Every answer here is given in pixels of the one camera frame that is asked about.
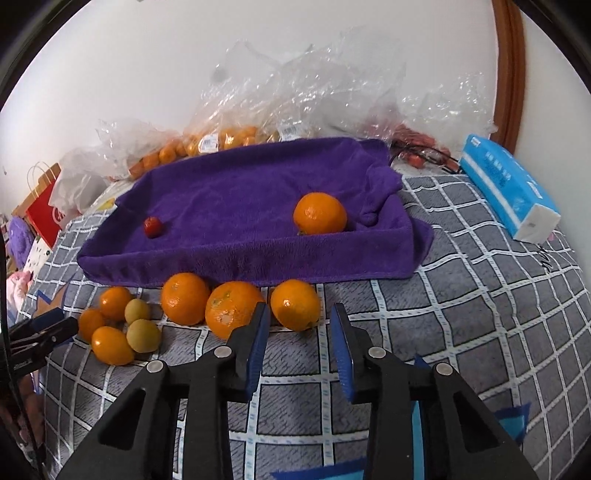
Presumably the red paper bag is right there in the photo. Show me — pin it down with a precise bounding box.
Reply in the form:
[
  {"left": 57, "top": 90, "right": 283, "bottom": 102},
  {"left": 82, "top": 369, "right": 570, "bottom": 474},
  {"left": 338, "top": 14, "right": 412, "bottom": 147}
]
[{"left": 11, "top": 161, "right": 63, "bottom": 250}]

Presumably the pink cloth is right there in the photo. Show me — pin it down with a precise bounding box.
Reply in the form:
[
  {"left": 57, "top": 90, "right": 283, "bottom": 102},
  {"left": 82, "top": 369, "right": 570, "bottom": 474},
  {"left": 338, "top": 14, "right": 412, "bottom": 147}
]
[{"left": 7, "top": 271, "right": 33, "bottom": 308}]

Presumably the small crumpled clear plastic bag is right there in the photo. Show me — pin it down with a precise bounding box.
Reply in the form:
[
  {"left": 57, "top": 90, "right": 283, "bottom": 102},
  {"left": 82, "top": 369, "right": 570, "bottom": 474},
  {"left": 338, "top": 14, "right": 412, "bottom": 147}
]
[{"left": 95, "top": 117, "right": 181, "bottom": 178}]

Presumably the large blemished orange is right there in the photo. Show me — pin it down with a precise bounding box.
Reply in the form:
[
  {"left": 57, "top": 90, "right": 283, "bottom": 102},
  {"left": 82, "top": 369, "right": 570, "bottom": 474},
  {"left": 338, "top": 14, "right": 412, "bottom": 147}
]
[{"left": 204, "top": 281, "right": 267, "bottom": 341}]

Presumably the person's left hand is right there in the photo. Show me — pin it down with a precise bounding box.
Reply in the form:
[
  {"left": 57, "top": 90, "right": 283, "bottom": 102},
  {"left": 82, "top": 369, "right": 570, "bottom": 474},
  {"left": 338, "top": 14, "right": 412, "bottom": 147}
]
[{"left": 16, "top": 369, "right": 46, "bottom": 459}]

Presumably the white dotted bag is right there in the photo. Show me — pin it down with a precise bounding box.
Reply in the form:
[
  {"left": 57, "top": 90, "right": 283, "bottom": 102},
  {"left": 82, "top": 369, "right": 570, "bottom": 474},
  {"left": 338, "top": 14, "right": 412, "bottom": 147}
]
[{"left": 25, "top": 240, "right": 54, "bottom": 278}]

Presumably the bag of red fruits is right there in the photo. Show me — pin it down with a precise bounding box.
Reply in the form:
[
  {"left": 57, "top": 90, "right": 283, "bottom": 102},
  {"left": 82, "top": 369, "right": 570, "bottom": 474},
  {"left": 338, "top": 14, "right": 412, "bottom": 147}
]
[{"left": 390, "top": 124, "right": 462, "bottom": 169}]

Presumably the blue tissue pack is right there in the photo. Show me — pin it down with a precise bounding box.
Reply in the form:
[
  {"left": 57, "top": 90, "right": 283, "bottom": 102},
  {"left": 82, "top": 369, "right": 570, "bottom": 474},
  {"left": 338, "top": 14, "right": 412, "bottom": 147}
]
[{"left": 459, "top": 134, "right": 561, "bottom": 243}]

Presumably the brown wooden frame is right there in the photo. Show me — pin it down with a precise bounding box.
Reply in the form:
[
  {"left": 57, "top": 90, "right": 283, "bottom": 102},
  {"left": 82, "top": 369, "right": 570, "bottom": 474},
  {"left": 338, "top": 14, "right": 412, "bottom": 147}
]
[{"left": 489, "top": 0, "right": 527, "bottom": 155}]

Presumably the white plastic bag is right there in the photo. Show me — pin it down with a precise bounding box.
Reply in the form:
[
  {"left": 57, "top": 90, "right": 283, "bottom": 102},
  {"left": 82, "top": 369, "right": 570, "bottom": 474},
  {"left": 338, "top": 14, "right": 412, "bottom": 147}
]
[{"left": 48, "top": 148, "right": 114, "bottom": 215}]

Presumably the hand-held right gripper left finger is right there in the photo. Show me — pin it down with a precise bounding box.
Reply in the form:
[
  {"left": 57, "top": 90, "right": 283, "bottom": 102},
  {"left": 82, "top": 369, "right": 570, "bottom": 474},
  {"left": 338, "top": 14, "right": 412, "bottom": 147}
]
[{"left": 58, "top": 302, "right": 271, "bottom": 480}]

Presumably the purple towel lined tray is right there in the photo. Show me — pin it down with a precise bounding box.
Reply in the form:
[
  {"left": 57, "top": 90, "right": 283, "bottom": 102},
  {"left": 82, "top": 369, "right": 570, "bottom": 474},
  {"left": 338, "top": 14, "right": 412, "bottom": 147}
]
[{"left": 76, "top": 137, "right": 435, "bottom": 288}]

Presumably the plastic bag of small oranges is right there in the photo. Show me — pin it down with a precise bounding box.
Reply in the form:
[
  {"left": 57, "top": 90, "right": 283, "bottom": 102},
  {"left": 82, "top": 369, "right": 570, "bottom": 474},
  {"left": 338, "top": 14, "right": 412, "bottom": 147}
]
[{"left": 127, "top": 124, "right": 282, "bottom": 181}]

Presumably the small orange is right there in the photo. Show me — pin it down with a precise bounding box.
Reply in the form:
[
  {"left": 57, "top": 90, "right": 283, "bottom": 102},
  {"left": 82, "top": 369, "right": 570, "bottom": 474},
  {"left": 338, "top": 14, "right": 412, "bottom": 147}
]
[
  {"left": 78, "top": 308, "right": 106, "bottom": 344},
  {"left": 99, "top": 286, "right": 134, "bottom": 322},
  {"left": 91, "top": 326, "right": 136, "bottom": 367}
]

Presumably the yellow-green plum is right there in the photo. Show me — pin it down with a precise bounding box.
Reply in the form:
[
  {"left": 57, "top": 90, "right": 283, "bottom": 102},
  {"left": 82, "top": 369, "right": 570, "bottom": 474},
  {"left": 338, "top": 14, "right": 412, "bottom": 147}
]
[
  {"left": 126, "top": 319, "right": 162, "bottom": 354},
  {"left": 124, "top": 298, "right": 151, "bottom": 325}
]

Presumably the large crumpled clear plastic bag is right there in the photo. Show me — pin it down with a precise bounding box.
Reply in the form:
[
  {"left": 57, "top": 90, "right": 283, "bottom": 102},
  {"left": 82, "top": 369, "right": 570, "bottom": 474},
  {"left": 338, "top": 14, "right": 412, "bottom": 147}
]
[{"left": 185, "top": 28, "right": 497, "bottom": 144}]

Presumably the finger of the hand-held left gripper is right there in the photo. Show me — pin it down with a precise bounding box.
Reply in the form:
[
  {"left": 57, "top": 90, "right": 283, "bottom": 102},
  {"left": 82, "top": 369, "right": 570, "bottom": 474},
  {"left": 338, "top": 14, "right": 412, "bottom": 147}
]
[
  {"left": 8, "top": 307, "right": 66, "bottom": 337},
  {"left": 9, "top": 318, "right": 80, "bottom": 371}
]

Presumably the purple fuzzy cloth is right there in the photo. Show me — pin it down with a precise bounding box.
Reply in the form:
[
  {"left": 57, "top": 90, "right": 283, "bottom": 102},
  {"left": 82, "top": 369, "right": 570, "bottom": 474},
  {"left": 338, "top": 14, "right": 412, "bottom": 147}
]
[{"left": 7, "top": 217, "right": 38, "bottom": 271}]

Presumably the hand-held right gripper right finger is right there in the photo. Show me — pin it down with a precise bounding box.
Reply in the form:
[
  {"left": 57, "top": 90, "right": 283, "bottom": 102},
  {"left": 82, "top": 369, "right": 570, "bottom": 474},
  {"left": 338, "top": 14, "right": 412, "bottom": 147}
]
[{"left": 329, "top": 303, "right": 539, "bottom": 480}]

